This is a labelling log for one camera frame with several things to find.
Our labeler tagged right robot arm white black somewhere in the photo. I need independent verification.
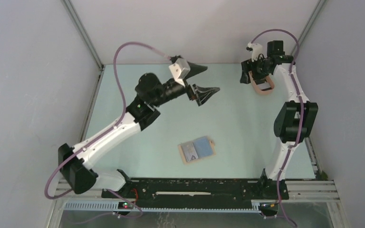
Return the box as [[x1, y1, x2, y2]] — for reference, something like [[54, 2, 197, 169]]
[[240, 40, 318, 199]]

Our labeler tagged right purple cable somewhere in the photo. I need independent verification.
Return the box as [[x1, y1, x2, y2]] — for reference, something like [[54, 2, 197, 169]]
[[250, 28, 306, 227]]

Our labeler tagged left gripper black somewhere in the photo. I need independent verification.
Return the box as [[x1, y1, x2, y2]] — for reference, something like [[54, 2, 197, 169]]
[[152, 62, 219, 108]]

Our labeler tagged purple cable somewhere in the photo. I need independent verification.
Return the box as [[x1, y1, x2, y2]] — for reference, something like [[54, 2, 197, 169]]
[[250, 28, 306, 227], [44, 41, 173, 200]]

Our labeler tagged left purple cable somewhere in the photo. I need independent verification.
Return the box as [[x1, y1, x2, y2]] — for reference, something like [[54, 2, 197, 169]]
[[44, 41, 173, 200]]

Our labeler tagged white cable duct strip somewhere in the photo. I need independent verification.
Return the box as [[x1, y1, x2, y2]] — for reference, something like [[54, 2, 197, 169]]
[[63, 201, 262, 214]]

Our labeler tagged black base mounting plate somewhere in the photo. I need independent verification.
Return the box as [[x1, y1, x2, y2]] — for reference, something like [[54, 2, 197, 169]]
[[116, 178, 289, 209]]

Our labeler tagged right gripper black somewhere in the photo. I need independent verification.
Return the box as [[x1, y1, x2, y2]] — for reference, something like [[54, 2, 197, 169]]
[[239, 54, 270, 84]]

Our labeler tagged pink oval card tray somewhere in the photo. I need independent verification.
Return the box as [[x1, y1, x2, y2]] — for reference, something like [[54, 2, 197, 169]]
[[249, 71, 275, 95]]

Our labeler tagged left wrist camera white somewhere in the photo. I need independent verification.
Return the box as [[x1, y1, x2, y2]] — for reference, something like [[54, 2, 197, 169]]
[[169, 56, 191, 87]]

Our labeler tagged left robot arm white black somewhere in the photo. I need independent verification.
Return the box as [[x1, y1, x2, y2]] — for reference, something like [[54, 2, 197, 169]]
[[58, 57, 220, 198]]

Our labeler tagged aluminium frame rail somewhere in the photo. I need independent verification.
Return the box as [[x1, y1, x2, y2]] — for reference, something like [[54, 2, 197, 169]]
[[61, 0, 104, 71]]

